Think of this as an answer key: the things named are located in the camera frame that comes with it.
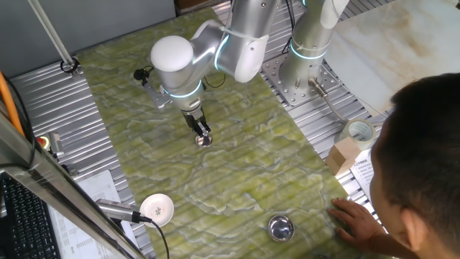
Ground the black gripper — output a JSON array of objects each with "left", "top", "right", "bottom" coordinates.
[{"left": 180, "top": 107, "right": 213, "bottom": 140}]

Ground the small shiny steel dish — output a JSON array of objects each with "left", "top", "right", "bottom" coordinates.
[{"left": 194, "top": 132, "right": 213, "bottom": 148}]

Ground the person bare forearm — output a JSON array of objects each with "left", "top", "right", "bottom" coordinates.
[{"left": 369, "top": 233, "right": 421, "bottom": 259}]

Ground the white ceramic plate with flower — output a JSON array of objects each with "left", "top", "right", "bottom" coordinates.
[{"left": 139, "top": 193, "right": 175, "bottom": 228}]

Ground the person bare hand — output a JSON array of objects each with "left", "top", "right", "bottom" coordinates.
[{"left": 327, "top": 197, "right": 387, "bottom": 253}]

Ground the green marble pattern mat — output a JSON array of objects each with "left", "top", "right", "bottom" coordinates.
[{"left": 77, "top": 6, "right": 396, "bottom": 259}]

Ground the black foam microphone ball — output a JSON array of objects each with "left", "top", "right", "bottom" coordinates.
[{"left": 133, "top": 68, "right": 152, "bottom": 83}]

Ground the printed table paper sheet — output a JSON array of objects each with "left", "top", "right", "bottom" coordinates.
[{"left": 46, "top": 169, "right": 139, "bottom": 259}]

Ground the large shiny steel bowl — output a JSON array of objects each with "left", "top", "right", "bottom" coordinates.
[{"left": 267, "top": 214, "right": 296, "bottom": 243}]

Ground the small cardboard box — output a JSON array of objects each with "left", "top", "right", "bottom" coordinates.
[{"left": 325, "top": 136, "right": 362, "bottom": 177}]

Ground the round yellow emergency button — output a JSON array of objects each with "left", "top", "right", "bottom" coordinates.
[{"left": 35, "top": 135, "right": 51, "bottom": 151}]

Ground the paper sheet with text lines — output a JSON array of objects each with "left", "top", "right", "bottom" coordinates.
[{"left": 350, "top": 149, "right": 378, "bottom": 202}]

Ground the clear packing tape roll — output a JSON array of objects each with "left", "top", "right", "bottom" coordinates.
[{"left": 333, "top": 118, "right": 377, "bottom": 151}]

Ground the slanted aluminium pole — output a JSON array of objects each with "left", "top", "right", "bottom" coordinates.
[{"left": 27, "top": 0, "right": 81, "bottom": 78}]

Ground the orange tube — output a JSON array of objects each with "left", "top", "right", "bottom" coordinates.
[{"left": 0, "top": 70, "right": 26, "bottom": 137}]

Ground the black computer keyboard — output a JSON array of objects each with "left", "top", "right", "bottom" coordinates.
[{"left": 0, "top": 172, "right": 62, "bottom": 259}]

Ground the beige marble board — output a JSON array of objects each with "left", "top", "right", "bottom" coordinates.
[{"left": 325, "top": 0, "right": 460, "bottom": 118}]

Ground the person head with dark hair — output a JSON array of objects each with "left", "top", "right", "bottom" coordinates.
[{"left": 369, "top": 73, "right": 460, "bottom": 259}]

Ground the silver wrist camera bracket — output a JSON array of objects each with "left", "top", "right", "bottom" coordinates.
[{"left": 142, "top": 81, "right": 173, "bottom": 109}]

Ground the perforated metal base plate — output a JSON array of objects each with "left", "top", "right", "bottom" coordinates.
[{"left": 261, "top": 53, "right": 342, "bottom": 108}]

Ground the black camera cable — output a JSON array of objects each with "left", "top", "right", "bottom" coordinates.
[{"left": 138, "top": 214, "right": 170, "bottom": 259}]

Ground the grey hose with metal connector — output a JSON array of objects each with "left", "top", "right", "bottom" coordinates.
[{"left": 308, "top": 77, "right": 387, "bottom": 127}]

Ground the grey metal bracket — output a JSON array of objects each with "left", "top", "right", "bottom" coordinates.
[{"left": 48, "top": 131, "right": 65, "bottom": 158}]

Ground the black ring clamp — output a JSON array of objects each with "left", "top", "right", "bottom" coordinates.
[{"left": 60, "top": 57, "right": 81, "bottom": 74}]

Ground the shiny metal frame bar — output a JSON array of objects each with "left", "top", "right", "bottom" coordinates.
[{"left": 0, "top": 114, "right": 147, "bottom": 259}]

